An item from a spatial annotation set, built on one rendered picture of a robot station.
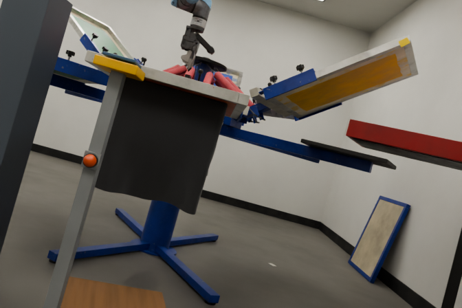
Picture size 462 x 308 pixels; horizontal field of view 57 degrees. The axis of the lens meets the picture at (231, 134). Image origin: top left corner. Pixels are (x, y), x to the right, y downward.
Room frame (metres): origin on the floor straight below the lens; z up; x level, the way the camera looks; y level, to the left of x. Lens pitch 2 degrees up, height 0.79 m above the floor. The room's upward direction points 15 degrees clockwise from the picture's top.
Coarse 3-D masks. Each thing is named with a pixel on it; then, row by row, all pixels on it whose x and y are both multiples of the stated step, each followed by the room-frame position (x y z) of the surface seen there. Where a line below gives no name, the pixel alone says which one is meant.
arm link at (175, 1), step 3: (171, 0) 2.02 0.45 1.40; (174, 0) 1.99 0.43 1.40; (177, 0) 1.99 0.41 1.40; (171, 3) 2.01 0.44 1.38; (174, 3) 2.00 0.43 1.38; (177, 3) 2.00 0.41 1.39; (180, 3) 1.98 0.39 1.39; (195, 3) 2.02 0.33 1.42; (177, 6) 2.01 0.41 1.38; (180, 6) 2.00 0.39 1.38; (183, 6) 1.98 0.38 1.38; (186, 6) 1.97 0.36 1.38; (189, 6) 1.97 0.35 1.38; (192, 6) 2.02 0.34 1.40; (183, 9) 2.03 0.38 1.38; (186, 9) 2.02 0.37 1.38; (189, 9) 2.02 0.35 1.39; (192, 9) 2.03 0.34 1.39
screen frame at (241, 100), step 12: (108, 72) 1.65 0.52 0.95; (144, 72) 1.46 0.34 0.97; (156, 72) 1.46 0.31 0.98; (168, 84) 1.47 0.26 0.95; (180, 84) 1.47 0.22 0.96; (192, 84) 1.47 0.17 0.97; (204, 84) 1.47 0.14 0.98; (216, 96) 1.47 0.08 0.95; (228, 96) 1.47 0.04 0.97; (240, 96) 1.47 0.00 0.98; (240, 108) 1.62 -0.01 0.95
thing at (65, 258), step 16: (96, 64) 1.23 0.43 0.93; (112, 64) 1.22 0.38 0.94; (128, 64) 1.23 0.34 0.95; (112, 80) 1.27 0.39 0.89; (112, 96) 1.27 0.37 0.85; (112, 112) 1.27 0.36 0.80; (96, 128) 1.27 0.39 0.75; (96, 144) 1.27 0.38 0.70; (80, 176) 1.27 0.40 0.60; (96, 176) 1.29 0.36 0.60; (80, 192) 1.27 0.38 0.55; (80, 208) 1.27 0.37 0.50; (80, 224) 1.27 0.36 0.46; (64, 240) 1.27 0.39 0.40; (64, 256) 1.27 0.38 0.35; (64, 272) 1.27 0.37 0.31; (64, 288) 1.29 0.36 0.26; (48, 304) 1.27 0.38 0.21
